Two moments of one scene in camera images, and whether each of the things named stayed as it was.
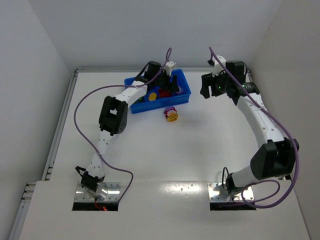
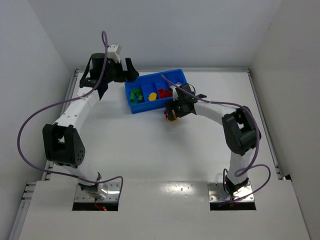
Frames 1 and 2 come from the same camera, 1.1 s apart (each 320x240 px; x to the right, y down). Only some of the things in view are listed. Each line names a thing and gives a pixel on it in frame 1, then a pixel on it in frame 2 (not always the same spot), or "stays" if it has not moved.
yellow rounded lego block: [152, 96] stays
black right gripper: [208, 84] → [173, 111]
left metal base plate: [105, 191] stays
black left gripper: [167, 81] → [122, 72]
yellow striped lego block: [172, 117] stays
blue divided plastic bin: [182, 96] stays
